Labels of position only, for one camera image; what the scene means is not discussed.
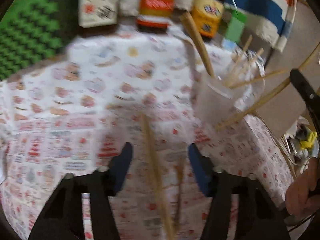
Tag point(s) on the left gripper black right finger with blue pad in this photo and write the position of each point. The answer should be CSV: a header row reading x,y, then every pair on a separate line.
x,y
240,207

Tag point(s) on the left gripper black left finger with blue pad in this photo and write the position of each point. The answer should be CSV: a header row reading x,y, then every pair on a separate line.
x,y
62,215

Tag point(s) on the single bamboo chopstick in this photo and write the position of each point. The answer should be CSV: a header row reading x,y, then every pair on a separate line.
x,y
266,98

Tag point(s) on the person's hand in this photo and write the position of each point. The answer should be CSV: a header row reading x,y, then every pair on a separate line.
x,y
297,200

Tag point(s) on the bamboo chopstick on cloth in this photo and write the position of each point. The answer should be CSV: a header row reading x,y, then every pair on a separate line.
x,y
156,178
180,170

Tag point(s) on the translucent plastic cup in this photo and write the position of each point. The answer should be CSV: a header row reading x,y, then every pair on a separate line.
x,y
214,102

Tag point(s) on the printed bear tablecloth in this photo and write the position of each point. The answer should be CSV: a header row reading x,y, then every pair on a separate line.
x,y
75,114

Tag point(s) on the small green carton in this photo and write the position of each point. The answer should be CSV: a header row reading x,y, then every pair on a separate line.
x,y
234,30

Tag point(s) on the dark vinegar bottle yellow label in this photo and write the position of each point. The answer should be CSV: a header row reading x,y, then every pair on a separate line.
x,y
207,15

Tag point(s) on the red cap sauce bottle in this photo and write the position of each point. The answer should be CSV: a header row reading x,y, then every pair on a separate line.
x,y
154,15

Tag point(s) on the green black checkered box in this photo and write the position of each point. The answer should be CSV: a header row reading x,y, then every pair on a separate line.
x,y
35,30

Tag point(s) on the clear cooking wine bottle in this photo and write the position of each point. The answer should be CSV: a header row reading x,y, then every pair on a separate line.
x,y
97,13

